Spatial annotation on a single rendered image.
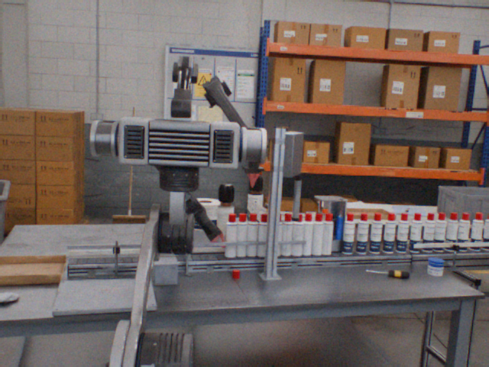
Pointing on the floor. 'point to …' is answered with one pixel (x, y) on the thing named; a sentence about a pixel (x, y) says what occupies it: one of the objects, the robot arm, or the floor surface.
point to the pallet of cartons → (43, 166)
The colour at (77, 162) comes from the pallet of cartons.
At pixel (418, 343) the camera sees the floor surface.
